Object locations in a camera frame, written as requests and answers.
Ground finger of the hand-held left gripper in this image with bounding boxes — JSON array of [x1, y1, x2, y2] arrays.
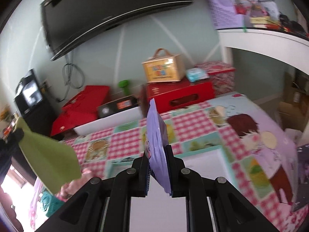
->
[[6, 128, 25, 148]]

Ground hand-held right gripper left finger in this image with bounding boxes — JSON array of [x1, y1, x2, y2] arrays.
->
[[36, 150, 150, 232]]

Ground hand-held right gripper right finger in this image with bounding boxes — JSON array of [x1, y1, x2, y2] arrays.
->
[[165, 144, 278, 232]]

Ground white box with teal rim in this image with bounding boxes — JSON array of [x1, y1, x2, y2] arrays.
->
[[105, 145, 236, 232]]

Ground green cloth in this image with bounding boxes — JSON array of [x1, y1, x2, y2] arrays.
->
[[15, 117, 81, 194]]

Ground purple cloth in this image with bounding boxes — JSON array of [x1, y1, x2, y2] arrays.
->
[[144, 98, 172, 195]]

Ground black cabinet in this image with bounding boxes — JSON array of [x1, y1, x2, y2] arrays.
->
[[14, 99, 58, 139]]

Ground small black monitor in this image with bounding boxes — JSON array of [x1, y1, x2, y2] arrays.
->
[[14, 69, 45, 116]]

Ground white bed board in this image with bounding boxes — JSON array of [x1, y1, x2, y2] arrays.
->
[[73, 106, 146, 136]]

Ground brown paper bag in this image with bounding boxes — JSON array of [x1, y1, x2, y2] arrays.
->
[[139, 87, 149, 119]]

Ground black box with orange label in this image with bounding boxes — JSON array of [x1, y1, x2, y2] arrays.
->
[[97, 95, 139, 119]]

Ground green dumbbell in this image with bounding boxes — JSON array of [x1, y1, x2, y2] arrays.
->
[[118, 80, 131, 96]]

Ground wet wipes pack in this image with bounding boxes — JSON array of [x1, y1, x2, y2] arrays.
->
[[186, 68, 209, 83]]

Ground red patterned box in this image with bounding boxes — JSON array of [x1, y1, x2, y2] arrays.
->
[[194, 61, 236, 96]]

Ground black phone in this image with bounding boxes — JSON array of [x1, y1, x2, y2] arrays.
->
[[293, 144, 309, 212]]

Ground stack of cardboard boxes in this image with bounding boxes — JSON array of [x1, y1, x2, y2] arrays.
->
[[278, 77, 309, 131]]

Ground white desk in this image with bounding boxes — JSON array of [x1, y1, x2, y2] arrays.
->
[[216, 26, 309, 78]]

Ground purple file holder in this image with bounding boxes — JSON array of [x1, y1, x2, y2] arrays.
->
[[207, 0, 244, 29]]

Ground stack of books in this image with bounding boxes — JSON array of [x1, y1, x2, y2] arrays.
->
[[250, 16, 282, 29]]

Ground black hanging cables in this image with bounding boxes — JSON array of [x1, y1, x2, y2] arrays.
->
[[57, 63, 85, 102]]

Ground red box with handle slot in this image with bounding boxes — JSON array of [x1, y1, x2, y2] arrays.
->
[[145, 78, 215, 114]]

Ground yellow box with brown handle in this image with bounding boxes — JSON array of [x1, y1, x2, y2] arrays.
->
[[141, 48, 186, 83]]

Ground black wall television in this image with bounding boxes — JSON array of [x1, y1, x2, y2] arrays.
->
[[40, 0, 194, 61]]

